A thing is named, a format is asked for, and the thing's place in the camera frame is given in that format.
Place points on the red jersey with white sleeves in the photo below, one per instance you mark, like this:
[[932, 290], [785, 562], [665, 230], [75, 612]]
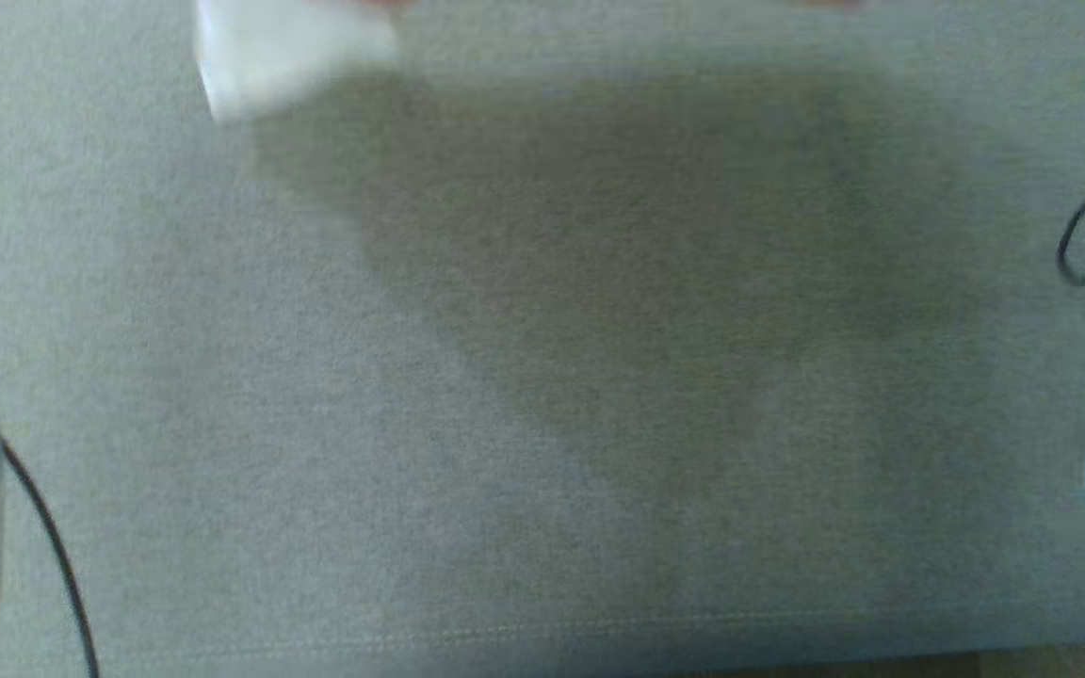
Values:
[[288, 47]]

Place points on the grey sofa seat cushion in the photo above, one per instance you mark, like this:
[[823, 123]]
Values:
[[542, 377]]

